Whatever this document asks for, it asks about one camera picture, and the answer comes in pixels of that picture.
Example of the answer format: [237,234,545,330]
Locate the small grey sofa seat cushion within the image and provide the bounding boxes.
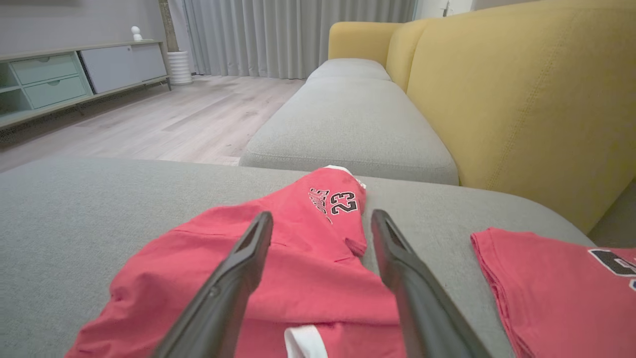
[305,58,393,83]

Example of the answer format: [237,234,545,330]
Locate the low green-grey media cabinet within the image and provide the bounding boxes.
[0,39,173,134]

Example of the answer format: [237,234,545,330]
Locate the yellow sofa end backrest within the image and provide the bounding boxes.
[327,21,404,69]

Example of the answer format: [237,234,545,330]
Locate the white ribbed plant pot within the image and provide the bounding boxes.
[166,50,194,86]

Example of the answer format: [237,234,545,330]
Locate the grey pleated curtain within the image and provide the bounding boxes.
[168,0,417,81]

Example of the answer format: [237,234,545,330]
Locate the large grey sofa seat cushion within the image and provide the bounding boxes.
[0,156,598,358]

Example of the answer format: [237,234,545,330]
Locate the red white-sleeved jersey shirt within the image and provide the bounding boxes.
[470,227,636,358]

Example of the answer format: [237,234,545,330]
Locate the red jersey shorts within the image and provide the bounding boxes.
[64,165,409,358]

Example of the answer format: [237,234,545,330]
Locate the narrow yellow sofa backrest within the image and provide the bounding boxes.
[386,19,434,93]

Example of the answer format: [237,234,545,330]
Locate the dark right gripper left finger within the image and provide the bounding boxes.
[151,211,275,358]

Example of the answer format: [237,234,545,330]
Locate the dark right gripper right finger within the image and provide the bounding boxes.
[370,209,493,358]

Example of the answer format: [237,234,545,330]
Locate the large yellow sofa backrest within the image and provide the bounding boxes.
[406,0,636,235]

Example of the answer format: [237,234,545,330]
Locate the brown plant trunk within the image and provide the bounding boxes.
[158,0,180,53]

